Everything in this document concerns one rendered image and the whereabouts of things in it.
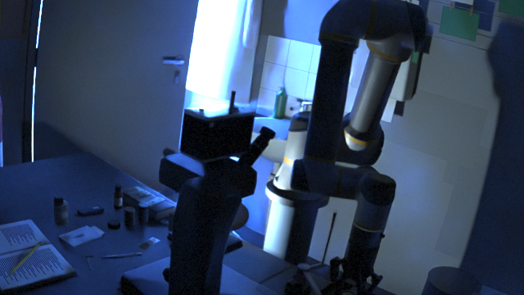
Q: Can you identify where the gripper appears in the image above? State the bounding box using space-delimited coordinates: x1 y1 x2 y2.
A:
326 246 384 295

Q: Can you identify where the thin dark rod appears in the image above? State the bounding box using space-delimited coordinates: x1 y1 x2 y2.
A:
322 211 338 264

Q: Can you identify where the grey round bin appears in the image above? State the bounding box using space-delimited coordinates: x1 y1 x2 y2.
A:
420 265 481 295

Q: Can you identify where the dark microscope body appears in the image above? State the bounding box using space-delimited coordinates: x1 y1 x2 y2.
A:
120 147 271 295

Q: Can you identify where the white sink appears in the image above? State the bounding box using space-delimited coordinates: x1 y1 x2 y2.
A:
251 116 294 166

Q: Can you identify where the black eyepiece tube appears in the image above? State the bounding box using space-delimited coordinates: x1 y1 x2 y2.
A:
240 125 277 166

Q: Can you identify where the green bottle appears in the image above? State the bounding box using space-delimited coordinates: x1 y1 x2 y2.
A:
273 86 289 120

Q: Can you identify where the clear glass slide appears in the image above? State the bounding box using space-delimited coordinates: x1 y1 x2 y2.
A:
138 236 162 251

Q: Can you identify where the white slide box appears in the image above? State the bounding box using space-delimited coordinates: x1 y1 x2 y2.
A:
122 185 178 223

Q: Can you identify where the grey small canister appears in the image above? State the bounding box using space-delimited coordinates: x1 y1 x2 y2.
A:
123 205 137 229

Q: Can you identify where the white thin pen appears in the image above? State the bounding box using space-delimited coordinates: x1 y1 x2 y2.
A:
101 251 144 260

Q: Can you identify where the small black flat bar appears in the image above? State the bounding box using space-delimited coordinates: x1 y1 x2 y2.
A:
76 205 105 217

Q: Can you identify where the large green paper sheet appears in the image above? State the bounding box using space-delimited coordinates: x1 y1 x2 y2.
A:
438 4 481 43

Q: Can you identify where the white folded paper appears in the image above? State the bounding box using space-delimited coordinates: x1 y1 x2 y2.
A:
58 225 106 248

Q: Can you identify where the white hanging towel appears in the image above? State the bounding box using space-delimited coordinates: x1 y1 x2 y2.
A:
241 0 264 49

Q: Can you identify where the blue paper sheet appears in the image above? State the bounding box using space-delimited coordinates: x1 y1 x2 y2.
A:
473 0 497 33

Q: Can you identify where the white bottle with dark cap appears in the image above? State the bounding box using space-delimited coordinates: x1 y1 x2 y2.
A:
53 197 70 226

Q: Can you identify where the grey door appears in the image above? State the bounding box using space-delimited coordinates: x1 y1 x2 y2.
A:
30 0 200 193

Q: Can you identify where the small green paper sheet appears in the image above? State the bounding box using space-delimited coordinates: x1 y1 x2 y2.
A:
498 0 524 18

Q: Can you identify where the open white book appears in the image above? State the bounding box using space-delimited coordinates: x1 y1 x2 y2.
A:
0 218 78 293

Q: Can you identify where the yellow pencil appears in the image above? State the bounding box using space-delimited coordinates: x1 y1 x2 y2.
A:
7 242 43 276

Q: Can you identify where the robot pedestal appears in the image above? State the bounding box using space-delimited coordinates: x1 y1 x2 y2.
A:
263 188 328 266

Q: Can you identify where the black camera box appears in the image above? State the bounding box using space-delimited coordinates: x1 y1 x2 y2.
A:
178 105 257 161

